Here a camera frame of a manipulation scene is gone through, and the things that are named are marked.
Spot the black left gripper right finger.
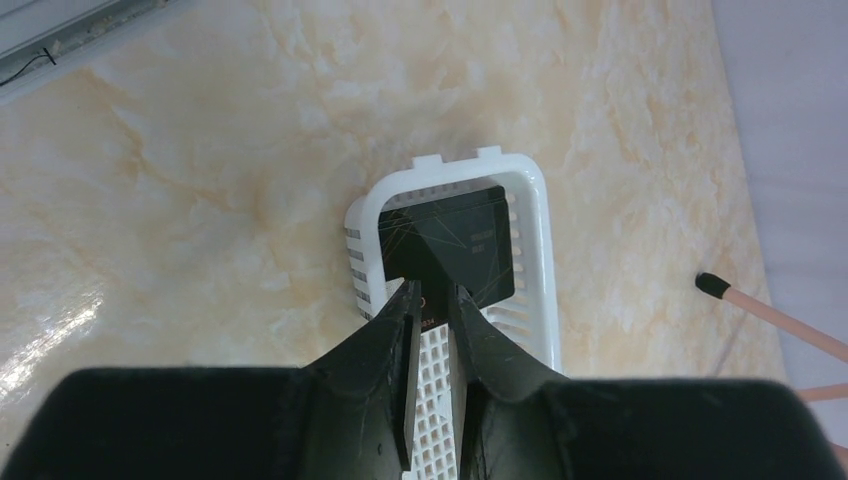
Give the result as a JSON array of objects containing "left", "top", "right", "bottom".
[{"left": 448, "top": 285, "right": 845, "bottom": 479}]

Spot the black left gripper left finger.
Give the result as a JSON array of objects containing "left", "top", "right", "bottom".
[{"left": 2, "top": 281, "right": 422, "bottom": 479}]

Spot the white plastic basket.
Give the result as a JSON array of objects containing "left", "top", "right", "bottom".
[{"left": 344, "top": 146, "right": 561, "bottom": 479}]

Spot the pink music stand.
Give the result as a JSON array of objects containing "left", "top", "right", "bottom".
[{"left": 694, "top": 272, "right": 847, "bottom": 471}]

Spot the aluminium frame rail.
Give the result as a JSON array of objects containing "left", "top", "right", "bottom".
[{"left": 1, "top": 0, "right": 196, "bottom": 106}]

